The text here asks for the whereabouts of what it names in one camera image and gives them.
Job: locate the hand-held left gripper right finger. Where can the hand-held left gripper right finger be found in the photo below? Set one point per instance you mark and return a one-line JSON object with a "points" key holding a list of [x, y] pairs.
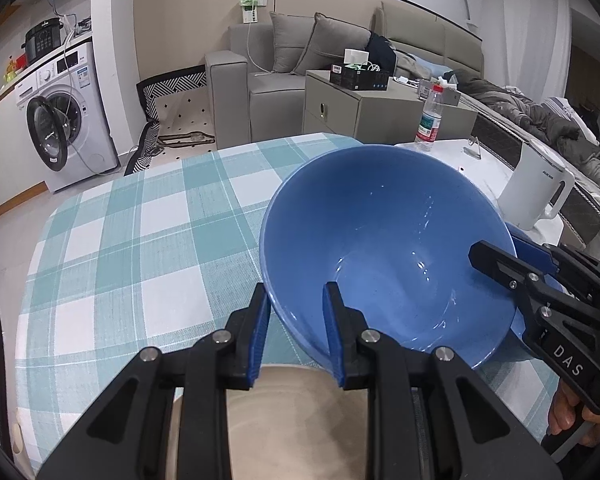
{"points": [[332, 340]]}

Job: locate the white washing machine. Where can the white washing machine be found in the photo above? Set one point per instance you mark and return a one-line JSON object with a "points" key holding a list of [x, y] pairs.
{"points": [[75, 110]]}

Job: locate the small white box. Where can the small white box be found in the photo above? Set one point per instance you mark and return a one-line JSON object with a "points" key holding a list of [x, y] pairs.
{"points": [[356, 56]]}

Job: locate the dark clothing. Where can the dark clothing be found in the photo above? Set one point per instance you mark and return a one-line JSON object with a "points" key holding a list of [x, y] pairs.
{"points": [[382, 52]]}

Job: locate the black box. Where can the black box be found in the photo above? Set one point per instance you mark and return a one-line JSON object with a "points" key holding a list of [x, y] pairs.
{"points": [[355, 79]]}

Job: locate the black white patterned mat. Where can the black white patterned mat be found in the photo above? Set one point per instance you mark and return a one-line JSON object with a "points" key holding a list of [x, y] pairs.
{"points": [[175, 110]]}

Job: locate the clear water bottle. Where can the clear water bottle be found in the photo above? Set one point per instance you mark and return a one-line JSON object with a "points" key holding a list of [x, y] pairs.
{"points": [[428, 120]]}

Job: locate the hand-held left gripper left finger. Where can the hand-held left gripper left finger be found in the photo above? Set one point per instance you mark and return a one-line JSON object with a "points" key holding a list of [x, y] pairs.
{"points": [[257, 340]]}

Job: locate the grey blanket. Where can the grey blanket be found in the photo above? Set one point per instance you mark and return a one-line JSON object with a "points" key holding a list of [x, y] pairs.
{"points": [[530, 115]]}

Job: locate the blue bowl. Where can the blue bowl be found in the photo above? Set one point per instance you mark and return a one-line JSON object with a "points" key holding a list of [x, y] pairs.
{"points": [[390, 240]]}

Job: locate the white electric kettle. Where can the white electric kettle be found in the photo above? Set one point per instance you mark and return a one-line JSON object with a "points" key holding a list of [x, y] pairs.
{"points": [[530, 185]]}

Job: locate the cream plate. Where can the cream plate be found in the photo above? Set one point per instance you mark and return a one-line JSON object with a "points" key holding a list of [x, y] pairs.
{"points": [[295, 420]]}

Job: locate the grey sofa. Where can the grey sofa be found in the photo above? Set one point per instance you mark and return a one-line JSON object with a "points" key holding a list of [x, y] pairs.
{"points": [[230, 95]]}

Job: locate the yellow oil bottle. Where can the yellow oil bottle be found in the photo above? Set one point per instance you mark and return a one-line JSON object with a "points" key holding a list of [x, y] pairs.
{"points": [[11, 69]]}

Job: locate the wall socket with charger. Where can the wall socket with charger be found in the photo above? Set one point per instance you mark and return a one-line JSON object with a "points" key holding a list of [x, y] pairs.
{"points": [[251, 7]]}

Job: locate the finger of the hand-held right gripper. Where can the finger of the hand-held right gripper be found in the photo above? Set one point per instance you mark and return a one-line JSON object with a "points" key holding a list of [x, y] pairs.
{"points": [[527, 255], [495, 260]]}

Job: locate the beige side cabinet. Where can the beige side cabinet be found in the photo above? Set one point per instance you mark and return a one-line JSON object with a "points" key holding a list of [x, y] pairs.
{"points": [[360, 110]]}

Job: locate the grey cushion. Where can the grey cushion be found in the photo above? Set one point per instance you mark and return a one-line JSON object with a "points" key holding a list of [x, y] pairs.
{"points": [[287, 45], [335, 45]]}

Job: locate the person's right hand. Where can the person's right hand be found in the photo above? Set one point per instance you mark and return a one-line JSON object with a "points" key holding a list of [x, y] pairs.
{"points": [[562, 412]]}

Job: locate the white kitchen counter cabinet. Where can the white kitchen counter cabinet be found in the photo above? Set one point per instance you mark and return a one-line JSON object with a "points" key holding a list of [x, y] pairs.
{"points": [[5, 160]]}

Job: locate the teal checked tablecloth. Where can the teal checked tablecloth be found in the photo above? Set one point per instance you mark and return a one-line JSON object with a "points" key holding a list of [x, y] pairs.
{"points": [[130, 240]]}

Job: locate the black pressure cooker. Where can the black pressure cooker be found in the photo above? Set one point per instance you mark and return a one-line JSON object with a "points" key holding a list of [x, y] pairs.
{"points": [[42, 42]]}

